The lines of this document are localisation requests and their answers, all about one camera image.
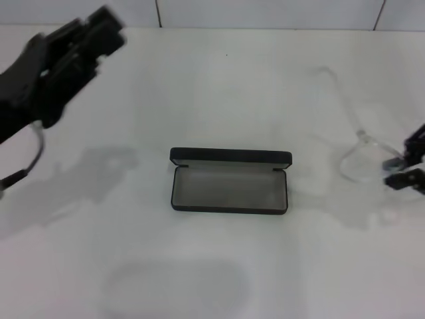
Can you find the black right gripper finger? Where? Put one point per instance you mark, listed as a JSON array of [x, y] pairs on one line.
[[415, 146], [405, 179]]

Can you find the black glasses case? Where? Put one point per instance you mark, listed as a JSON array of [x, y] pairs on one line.
[[229, 189]]

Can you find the clear white glasses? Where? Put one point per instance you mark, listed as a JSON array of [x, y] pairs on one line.
[[360, 134]]

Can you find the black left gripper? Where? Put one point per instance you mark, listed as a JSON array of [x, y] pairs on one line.
[[20, 96]]

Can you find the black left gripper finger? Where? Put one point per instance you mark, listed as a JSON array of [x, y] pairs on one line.
[[103, 20]]

